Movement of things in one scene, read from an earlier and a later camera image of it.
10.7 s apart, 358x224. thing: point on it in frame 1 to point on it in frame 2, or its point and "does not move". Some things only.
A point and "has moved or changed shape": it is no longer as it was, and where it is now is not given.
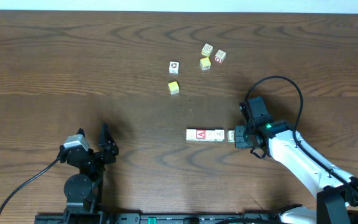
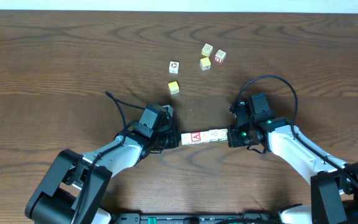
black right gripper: x=240 y=142 does not move
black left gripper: x=95 y=155 to x=173 y=138
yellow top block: x=174 y=88 does not move
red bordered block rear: x=220 y=56 does not move
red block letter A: x=201 y=135 has moved or changed shape
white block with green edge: x=231 y=135 has moved or changed shape
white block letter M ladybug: x=191 y=134 to x=186 y=139
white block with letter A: x=173 y=67 does not move
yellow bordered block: x=207 y=50 does not move
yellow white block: x=205 y=63 does not move
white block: x=219 y=135 has moved or changed shape
